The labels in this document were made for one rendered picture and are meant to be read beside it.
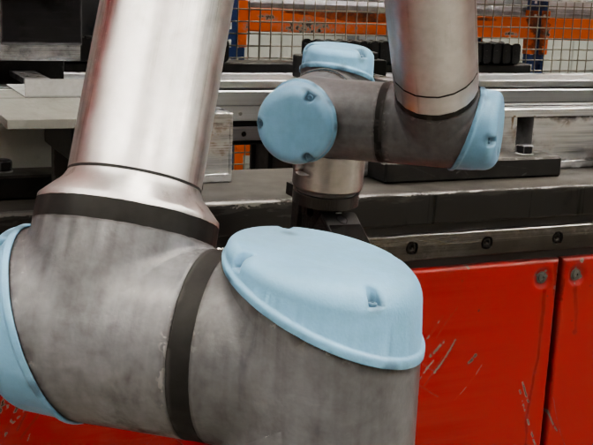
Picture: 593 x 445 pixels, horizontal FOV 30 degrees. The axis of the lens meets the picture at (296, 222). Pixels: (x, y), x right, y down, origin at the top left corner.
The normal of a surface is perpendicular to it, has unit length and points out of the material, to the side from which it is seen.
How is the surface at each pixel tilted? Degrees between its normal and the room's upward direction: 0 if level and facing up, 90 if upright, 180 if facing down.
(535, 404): 90
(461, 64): 117
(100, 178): 22
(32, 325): 73
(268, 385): 90
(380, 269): 8
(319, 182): 93
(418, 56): 129
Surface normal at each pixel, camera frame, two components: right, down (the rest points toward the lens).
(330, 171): 0.01, 0.29
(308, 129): -0.29, 0.25
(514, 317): 0.40, 0.22
